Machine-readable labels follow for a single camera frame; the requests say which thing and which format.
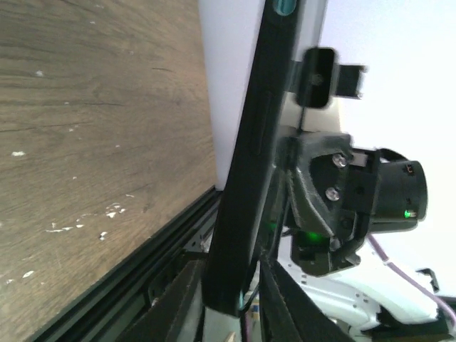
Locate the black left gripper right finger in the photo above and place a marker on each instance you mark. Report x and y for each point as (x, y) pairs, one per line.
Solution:
(287, 314)

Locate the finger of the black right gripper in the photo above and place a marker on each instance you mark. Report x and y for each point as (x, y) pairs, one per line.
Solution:
(314, 182)

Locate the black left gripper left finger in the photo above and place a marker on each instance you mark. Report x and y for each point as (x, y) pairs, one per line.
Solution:
(177, 314)

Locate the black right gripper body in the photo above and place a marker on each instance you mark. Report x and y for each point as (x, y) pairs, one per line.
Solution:
(317, 255)

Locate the teal edged black phone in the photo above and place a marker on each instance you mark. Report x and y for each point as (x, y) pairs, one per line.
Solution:
(252, 51)

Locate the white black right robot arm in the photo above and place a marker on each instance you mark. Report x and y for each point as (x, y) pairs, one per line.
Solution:
(375, 297)

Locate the black aluminium frame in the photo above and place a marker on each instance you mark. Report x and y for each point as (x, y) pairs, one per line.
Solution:
(122, 296)

